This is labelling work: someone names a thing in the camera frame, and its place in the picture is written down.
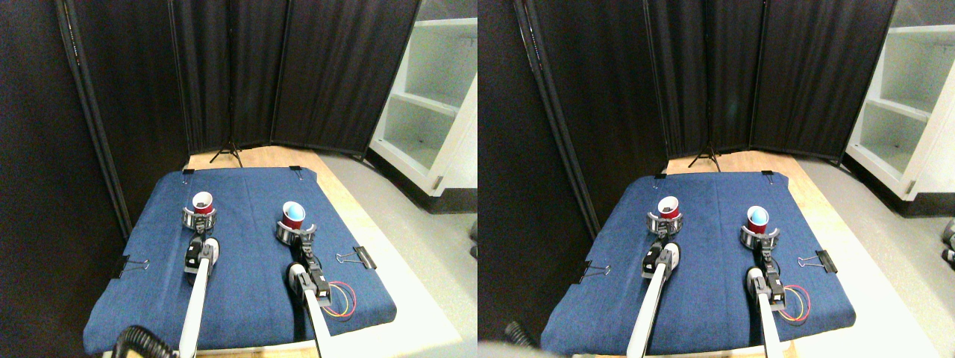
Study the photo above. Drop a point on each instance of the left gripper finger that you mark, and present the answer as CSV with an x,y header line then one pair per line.
x,y
651,223
676,224
187,220
212,221

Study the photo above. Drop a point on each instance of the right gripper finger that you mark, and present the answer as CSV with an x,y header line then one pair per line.
x,y
310,234
745,239
281,234
775,239

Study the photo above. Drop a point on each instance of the red cup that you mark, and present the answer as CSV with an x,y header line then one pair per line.
x,y
292,215
203,202
758,218
669,206

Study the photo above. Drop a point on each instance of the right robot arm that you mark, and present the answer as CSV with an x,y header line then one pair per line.
x,y
776,287
317,287

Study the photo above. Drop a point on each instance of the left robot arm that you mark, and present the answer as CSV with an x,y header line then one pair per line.
x,y
649,313
195,306

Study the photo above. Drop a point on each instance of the dark blue cloth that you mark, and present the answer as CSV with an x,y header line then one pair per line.
x,y
716,306
250,298

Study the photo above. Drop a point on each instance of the black tripod curtain stand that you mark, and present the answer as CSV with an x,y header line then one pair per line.
x,y
706,112
228,112

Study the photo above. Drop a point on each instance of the black curtain stand pole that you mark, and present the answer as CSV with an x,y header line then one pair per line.
x,y
97,127
556,127

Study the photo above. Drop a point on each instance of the white shelf unit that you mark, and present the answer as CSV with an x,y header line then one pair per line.
x,y
425,112
903,112

